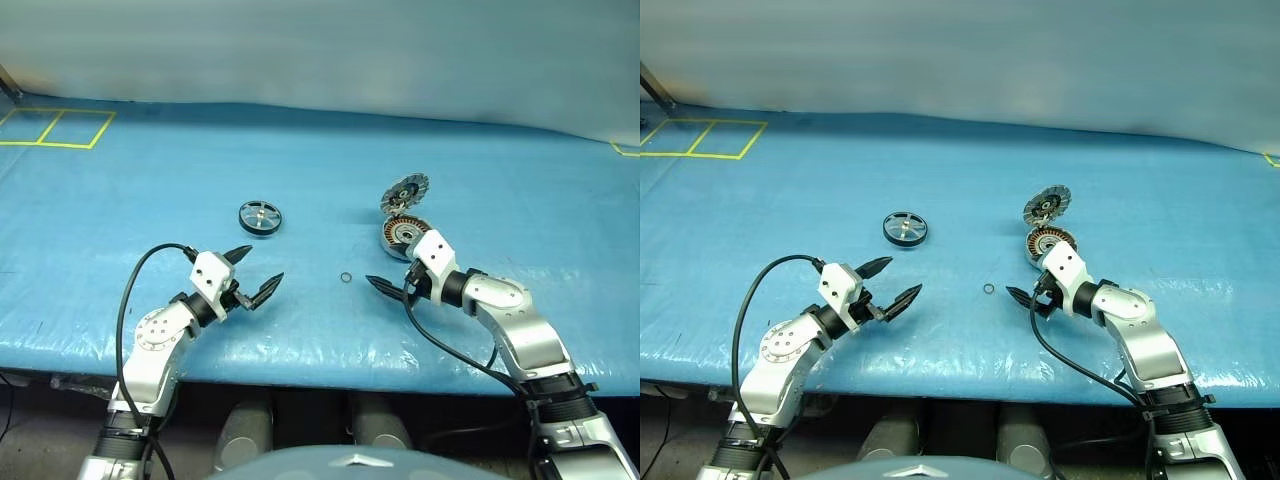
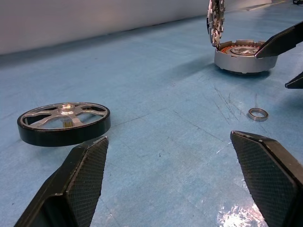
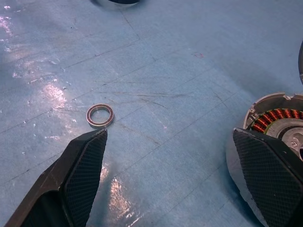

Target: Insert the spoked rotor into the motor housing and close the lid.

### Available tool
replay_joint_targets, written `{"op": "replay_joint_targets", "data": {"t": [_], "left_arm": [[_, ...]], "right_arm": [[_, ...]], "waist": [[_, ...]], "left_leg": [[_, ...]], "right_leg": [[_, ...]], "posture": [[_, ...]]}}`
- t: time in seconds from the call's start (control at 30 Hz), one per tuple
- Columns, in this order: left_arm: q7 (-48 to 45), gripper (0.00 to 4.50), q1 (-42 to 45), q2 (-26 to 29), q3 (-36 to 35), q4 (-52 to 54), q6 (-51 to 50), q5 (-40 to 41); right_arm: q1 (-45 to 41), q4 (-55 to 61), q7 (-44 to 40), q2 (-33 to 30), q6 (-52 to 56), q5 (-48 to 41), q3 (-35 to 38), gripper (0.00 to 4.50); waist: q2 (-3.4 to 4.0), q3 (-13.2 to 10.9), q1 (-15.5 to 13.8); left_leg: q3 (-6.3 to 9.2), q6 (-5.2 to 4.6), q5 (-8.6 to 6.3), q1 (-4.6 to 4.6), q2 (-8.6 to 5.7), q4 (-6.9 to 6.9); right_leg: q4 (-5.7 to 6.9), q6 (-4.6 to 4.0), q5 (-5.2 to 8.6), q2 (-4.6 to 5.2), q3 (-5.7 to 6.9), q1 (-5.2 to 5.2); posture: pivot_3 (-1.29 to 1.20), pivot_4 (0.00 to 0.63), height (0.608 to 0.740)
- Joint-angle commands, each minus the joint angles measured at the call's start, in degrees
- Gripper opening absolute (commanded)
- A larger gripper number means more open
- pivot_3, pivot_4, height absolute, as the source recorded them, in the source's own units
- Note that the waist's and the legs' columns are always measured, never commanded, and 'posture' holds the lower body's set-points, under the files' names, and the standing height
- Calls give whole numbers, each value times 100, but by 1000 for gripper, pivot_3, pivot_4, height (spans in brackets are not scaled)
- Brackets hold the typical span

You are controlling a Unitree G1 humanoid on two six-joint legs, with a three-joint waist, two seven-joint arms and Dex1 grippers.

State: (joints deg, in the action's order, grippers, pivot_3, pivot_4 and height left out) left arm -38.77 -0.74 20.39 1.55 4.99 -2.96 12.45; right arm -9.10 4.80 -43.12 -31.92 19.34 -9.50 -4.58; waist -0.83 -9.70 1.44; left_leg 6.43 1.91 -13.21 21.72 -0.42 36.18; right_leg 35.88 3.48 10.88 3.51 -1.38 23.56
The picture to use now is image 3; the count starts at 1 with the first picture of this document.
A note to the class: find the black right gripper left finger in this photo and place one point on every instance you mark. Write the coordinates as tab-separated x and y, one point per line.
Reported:
71	179

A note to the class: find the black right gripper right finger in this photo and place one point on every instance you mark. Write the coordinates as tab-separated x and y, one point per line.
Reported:
272	179

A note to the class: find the small round silver object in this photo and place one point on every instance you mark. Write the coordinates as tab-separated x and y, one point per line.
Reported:
272	116

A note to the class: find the dark round metal part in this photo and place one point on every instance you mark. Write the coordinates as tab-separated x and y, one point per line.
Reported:
301	66

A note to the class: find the blue table cover sheet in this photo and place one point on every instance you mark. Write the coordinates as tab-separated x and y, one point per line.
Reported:
165	71

